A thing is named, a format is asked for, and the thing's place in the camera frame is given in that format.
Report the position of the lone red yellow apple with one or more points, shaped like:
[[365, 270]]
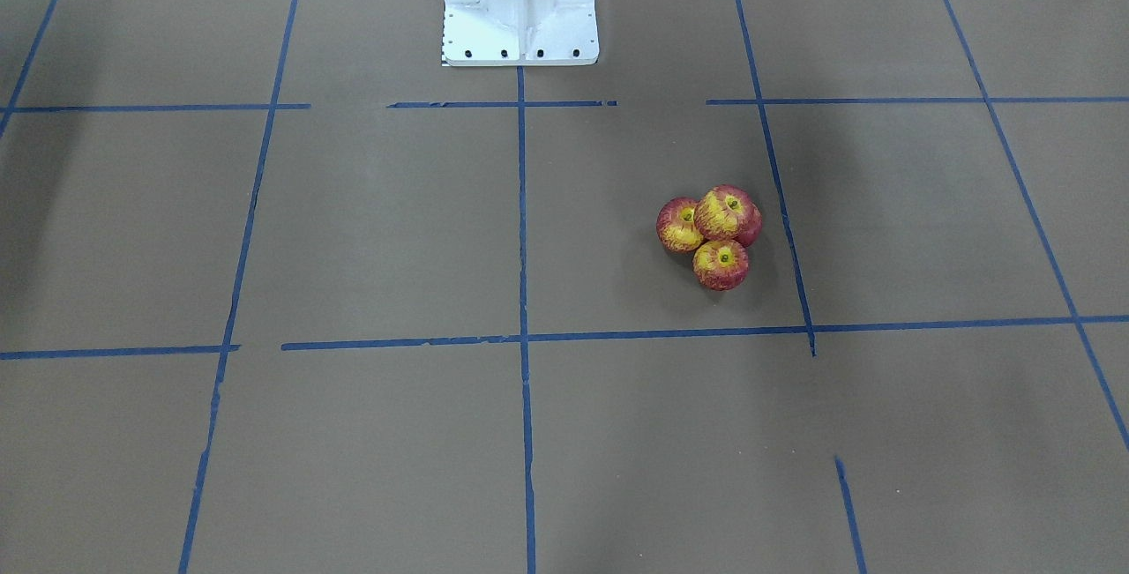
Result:
[[721, 211]]

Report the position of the back red yellow apple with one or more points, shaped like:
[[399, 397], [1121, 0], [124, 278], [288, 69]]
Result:
[[751, 226]]

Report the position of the front red yellow apple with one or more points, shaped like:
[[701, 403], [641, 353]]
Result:
[[721, 264]]

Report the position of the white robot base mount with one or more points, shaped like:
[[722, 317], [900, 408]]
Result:
[[486, 33]]

